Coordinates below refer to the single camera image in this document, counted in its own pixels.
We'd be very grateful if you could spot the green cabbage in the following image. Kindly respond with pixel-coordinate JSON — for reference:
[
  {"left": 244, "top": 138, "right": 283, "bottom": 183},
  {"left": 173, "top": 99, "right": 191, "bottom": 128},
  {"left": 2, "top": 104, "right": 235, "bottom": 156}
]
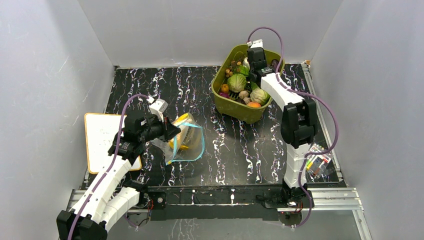
[
  {"left": 250, "top": 87, "right": 270, "bottom": 106},
  {"left": 227, "top": 73, "right": 247, "bottom": 93}
]

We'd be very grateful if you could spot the purple eggplant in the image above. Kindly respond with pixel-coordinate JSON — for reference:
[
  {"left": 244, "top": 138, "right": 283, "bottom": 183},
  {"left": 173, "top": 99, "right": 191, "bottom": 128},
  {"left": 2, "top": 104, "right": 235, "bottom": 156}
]
[{"left": 271, "top": 59, "right": 279, "bottom": 68}]

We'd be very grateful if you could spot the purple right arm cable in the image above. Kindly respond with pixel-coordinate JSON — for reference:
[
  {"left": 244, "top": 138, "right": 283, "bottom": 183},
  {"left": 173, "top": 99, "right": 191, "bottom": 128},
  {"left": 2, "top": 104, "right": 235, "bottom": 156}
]
[{"left": 246, "top": 26, "right": 340, "bottom": 229}]

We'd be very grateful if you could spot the white board orange edge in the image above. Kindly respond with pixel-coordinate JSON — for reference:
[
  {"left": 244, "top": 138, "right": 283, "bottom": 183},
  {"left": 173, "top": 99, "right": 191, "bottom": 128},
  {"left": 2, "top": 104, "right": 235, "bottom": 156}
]
[{"left": 84, "top": 113, "right": 121, "bottom": 175}]

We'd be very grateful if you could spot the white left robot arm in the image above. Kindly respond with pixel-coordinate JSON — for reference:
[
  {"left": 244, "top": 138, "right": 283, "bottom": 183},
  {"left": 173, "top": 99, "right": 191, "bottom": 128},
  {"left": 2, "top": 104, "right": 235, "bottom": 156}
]
[{"left": 56, "top": 114, "right": 181, "bottom": 240}]

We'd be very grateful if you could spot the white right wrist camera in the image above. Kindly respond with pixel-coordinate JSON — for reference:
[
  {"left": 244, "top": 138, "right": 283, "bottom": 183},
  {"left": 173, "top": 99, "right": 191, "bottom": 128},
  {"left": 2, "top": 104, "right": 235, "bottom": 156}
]
[{"left": 246, "top": 39, "right": 264, "bottom": 50}]

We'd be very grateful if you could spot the clear zip bag blue zipper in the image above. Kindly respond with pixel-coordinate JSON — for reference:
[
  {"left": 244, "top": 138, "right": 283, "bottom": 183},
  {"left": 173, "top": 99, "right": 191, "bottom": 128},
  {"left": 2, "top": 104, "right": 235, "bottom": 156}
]
[{"left": 150, "top": 116, "right": 205, "bottom": 165}]

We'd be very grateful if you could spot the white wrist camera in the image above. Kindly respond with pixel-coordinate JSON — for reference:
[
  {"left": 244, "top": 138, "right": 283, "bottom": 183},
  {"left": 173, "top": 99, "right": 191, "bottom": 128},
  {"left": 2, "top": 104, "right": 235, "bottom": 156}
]
[
  {"left": 246, "top": 39, "right": 264, "bottom": 50},
  {"left": 147, "top": 96, "right": 169, "bottom": 122}
]

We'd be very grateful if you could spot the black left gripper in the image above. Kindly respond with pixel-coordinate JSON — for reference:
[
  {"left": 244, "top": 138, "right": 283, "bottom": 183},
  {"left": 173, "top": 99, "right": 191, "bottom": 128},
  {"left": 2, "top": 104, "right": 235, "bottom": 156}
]
[{"left": 139, "top": 112, "right": 181, "bottom": 144}]

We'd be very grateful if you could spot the small orange fruit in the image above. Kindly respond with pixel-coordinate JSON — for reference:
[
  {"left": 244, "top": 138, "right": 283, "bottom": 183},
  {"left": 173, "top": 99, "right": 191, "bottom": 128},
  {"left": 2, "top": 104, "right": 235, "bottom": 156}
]
[{"left": 220, "top": 83, "right": 230, "bottom": 94}]

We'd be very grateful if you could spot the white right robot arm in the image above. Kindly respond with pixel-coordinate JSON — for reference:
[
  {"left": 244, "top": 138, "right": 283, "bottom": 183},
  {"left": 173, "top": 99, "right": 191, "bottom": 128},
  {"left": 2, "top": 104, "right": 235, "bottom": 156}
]
[{"left": 247, "top": 47, "right": 318, "bottom": 208}]

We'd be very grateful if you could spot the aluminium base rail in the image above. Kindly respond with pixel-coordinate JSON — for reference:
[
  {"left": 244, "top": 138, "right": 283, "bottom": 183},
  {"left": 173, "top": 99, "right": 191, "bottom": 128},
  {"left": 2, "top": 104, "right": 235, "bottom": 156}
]
[{"left": 66, "top": 187, "right": 364, "bottom": 214}]

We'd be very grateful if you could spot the peach fruit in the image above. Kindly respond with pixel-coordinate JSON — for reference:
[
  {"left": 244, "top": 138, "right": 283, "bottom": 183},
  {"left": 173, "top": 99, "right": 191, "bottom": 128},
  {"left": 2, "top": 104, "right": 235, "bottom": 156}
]
[{"left": 247, "top": 101, "right": 262, "bottom": 108}]

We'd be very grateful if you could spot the clear marker pack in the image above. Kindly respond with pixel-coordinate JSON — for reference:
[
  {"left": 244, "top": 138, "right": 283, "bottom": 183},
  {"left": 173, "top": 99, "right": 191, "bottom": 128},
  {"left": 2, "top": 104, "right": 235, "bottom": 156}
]
[{"left": 305, "top": 153, "right": 334, "bottom": 179}]

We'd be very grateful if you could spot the olive green plastic bin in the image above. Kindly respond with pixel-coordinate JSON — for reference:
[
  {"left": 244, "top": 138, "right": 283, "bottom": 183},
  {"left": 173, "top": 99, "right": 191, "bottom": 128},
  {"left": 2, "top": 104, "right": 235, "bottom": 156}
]
[{"left": 211, "top": 44, "right": 273, "bottom": 124}]

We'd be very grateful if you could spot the yellow banana bunch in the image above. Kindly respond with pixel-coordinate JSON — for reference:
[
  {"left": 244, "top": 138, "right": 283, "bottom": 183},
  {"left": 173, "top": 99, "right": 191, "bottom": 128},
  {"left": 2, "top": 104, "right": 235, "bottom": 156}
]
[{"left": 168, "top": 113, "right": 194, "bottom": 151}]

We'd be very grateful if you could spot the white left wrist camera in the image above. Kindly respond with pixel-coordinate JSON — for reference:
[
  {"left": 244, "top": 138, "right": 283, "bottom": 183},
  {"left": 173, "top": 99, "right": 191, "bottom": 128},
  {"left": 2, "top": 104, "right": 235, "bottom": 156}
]
[{"left": 147, "top": 96, "right": 169, "bottom": 122}]

